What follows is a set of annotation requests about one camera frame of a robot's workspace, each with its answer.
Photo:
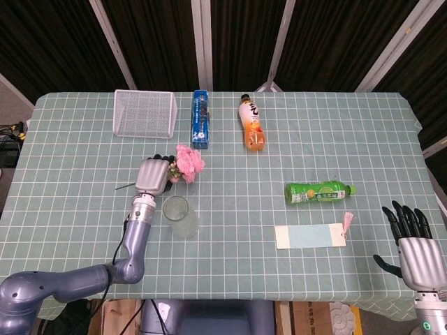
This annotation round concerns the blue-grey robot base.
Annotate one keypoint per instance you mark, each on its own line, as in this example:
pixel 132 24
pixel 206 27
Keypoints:
pixel 209 319

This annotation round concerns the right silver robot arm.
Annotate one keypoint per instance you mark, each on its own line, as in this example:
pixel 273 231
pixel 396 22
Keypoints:
pixel 433 312

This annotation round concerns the black pleated curtain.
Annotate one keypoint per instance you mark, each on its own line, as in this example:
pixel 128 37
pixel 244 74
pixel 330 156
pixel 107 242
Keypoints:
pixel 157 35

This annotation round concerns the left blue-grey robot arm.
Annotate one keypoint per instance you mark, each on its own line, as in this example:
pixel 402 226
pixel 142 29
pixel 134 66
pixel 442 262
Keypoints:
pixel 70 279

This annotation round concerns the brown cardboard box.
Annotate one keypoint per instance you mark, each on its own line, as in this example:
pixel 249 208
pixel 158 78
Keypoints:
pixel 307 319
pixel 118 319

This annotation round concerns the pale bookmark card with tassel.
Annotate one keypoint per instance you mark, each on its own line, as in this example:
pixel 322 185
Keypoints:
pixel 307 236

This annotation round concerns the green checked tablecloth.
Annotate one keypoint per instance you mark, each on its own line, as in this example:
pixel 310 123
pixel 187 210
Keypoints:
pixel 244 272

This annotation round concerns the orange drink plastic bottle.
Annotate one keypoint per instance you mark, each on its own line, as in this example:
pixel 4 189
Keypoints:
pixel 253 125

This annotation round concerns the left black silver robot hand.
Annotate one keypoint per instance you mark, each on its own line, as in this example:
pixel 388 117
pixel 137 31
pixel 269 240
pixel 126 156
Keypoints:
pixel 152 176

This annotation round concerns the pink artificial flower bouquet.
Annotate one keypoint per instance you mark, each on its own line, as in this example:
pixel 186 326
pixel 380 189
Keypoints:
pixel 188 162

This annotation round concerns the white metal frame post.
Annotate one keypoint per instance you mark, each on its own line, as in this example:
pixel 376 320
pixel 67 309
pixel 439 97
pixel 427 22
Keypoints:
pixel 436 147
pixel 202 42
pixel 280 42
pixel 394 42
pixel 112 42

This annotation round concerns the clear glass cup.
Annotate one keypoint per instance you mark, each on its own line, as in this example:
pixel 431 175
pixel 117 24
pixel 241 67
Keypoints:
pixel 179 218

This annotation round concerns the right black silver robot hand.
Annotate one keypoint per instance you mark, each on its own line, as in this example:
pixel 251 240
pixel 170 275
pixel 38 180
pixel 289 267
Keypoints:
pixel 420 260

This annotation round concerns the long blue cardboard box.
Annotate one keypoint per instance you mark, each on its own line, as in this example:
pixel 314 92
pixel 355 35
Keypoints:
pixel 200 120

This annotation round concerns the green drink plastic bottle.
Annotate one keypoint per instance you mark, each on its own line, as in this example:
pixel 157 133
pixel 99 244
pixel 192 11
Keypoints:
pixel 314 192

